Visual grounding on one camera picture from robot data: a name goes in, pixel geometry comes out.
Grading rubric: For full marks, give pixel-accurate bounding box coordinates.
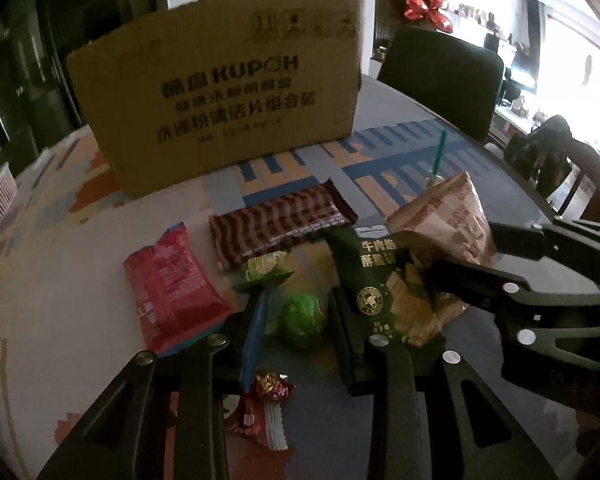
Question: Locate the dark cloth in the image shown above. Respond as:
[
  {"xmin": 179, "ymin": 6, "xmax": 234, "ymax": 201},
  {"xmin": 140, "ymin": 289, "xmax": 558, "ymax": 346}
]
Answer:
[{"xmin": 505, "ymin": 115, "xmax": 577, "ymax": 197}]

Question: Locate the printed cardboard box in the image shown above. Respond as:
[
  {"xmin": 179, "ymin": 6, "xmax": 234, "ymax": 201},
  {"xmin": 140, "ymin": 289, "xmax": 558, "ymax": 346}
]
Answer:
[{"xmin": 66, "ymin": 0, "xmax": 368, "ymax": 199}]

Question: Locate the wall shelf with ornaments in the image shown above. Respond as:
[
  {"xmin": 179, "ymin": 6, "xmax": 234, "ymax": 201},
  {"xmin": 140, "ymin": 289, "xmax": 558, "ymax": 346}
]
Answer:
[{"xmin": 442, "ymin": 0, "xmax": 536, "ymax": 36}]

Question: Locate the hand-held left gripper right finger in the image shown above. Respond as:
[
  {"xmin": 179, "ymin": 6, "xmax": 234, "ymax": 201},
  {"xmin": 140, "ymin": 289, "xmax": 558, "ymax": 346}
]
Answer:
[{"xmin": 329, "ymin": 287, "xmax": 556, "ymax": 480}]

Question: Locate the small red white sachet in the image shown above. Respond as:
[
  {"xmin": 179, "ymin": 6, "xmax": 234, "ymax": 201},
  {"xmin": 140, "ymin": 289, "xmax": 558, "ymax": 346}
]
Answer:
[{"xmin": 225, "ymin": 392, "xmax": 291, "ymax": 450}]

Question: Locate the wooden chair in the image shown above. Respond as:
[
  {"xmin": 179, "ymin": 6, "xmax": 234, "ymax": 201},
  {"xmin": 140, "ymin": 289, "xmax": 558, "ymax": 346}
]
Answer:
[{"xmin": 555, "ymin": 132, "xmax": 600, "ymax": 222}]

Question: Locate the round green foil candy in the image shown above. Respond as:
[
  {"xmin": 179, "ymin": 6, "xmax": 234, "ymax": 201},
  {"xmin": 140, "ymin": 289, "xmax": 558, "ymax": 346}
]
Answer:
[{"xmin": 265, "ymin": 292, "xmax": 328, "ymax": 352}]

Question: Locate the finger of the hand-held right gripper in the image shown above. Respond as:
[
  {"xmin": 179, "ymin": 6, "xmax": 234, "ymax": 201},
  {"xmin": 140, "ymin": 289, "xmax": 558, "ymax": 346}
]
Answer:
[
  {"xmin": 487, "ymin": 219, "xmax": 600, "ymax": 262},
  {"xmin": 422, "ymin": 259, "xmax": 600, "ymax": 342}
]

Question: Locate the red snack packet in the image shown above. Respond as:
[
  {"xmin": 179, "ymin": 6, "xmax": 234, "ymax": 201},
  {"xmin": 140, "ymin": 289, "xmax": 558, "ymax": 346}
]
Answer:
[{"xmin": 122, "ymin": 224, "xmax": 234, "ymax": 357}]

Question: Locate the cup with green straw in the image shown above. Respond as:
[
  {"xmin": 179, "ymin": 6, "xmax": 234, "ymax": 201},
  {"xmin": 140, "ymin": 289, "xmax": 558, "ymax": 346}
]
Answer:
[{"xmin": 425, "ymin": 130, "xmax": 452, "ymax": 187}]

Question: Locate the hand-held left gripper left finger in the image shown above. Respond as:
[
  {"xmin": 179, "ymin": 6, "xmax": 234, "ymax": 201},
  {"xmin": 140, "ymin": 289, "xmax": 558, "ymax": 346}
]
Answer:
[{"xmin": 35, "ymin": 290, "xmax": 272, "ymax": 480}]

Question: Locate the dark green snack packet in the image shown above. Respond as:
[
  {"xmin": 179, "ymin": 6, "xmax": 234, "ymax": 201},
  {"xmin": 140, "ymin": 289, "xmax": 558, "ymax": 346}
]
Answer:
[{"xmin": 327, "ymin": 225, "xmax": 448, "ymax": 356}]

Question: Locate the red foil bow balloon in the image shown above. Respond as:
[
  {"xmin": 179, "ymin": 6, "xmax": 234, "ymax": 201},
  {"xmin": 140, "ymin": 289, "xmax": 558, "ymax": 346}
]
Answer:
[{"xmin": 404, "ymin": 0, "xmax": 456, "ymax": 34}]

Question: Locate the brown striped snack packet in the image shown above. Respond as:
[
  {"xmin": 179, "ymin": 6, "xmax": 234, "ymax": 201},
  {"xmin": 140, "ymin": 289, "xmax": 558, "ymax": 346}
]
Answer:
[{"xmin": 208, "ymin": 178, "xmax": 359, "ymax": 272}]

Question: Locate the red gold foil candy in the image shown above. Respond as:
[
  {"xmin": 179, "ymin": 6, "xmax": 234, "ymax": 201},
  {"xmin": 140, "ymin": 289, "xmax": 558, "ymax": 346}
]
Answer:
[{"xmin": 252, "ymin": 369, "xmax": 297, "ymax": 404}]

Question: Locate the black chair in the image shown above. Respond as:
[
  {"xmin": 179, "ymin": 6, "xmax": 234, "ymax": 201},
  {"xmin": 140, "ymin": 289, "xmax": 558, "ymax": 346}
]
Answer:
[{"xmin": 377, "ymin": 25, "xmax": 505, "ymax": 144}]

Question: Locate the beige paper snack bag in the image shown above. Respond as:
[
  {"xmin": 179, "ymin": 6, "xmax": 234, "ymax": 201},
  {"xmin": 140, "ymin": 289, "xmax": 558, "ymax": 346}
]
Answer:
[{"xmin": 386, "ymin": 171, "xmax": 499, "ymax": 328}]

